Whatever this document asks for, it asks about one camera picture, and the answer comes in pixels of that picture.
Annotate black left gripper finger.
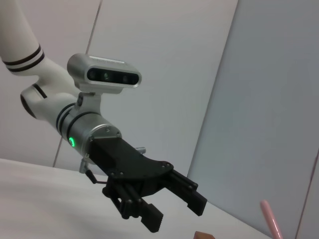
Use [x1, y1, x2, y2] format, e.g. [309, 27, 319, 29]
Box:
[165, 169, 208, 217]

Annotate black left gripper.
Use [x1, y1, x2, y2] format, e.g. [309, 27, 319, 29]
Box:
[89, 136, 174, 234]

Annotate pink handled metal spoon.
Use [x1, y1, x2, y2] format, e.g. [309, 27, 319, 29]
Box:
[260, 200, 285, 239]

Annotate dark wooden arch block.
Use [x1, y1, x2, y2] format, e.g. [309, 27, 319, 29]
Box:
[194, 231, 215, 239]

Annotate thin left gripper cable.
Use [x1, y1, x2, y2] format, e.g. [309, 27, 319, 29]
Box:
[86, 170, 108, 185]

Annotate silver camera mount bracket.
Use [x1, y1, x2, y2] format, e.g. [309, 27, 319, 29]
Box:
[76, 91, 103, 117]

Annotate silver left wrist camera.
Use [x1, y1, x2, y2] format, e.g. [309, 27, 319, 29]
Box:
[67, 53, 143, 95]

